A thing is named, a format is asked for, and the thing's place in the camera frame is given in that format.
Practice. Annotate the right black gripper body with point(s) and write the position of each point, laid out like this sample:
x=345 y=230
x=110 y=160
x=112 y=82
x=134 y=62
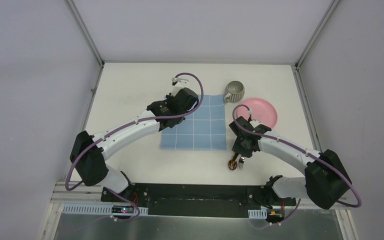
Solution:
x=239 y=147

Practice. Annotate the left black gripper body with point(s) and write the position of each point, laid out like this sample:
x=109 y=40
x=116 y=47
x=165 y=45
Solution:
x=174 y=116

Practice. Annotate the pink handled fork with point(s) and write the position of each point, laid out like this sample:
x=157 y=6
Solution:
x=240 y=163

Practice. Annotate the pink handled spoon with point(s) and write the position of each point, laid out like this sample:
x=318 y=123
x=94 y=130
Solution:
x=230 y=166

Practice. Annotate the pink plate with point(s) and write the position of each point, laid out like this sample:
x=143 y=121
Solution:
x=262 y=111

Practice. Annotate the blue checked cloth napkin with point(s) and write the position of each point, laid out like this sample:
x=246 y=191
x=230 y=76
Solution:
x=203 y=130

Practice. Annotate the grey ribbed mug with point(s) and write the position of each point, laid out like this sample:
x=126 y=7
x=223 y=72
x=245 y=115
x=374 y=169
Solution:
x=234 y=92

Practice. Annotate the gold table knife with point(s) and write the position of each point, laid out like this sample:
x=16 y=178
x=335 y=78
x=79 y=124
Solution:
x=235 y=159

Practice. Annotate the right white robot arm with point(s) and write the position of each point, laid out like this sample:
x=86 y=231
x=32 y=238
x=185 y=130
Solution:
x=324 y=179

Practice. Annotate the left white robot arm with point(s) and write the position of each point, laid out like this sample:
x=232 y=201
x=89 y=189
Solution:
x=90 y=151

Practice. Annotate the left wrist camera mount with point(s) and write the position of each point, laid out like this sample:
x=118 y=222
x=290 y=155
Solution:
x=178 y=84

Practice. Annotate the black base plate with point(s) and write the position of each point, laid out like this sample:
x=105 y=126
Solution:
x=197 y=200

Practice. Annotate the aluminium frame rail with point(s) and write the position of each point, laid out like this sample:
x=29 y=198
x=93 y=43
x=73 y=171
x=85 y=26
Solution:
x=93 y=213

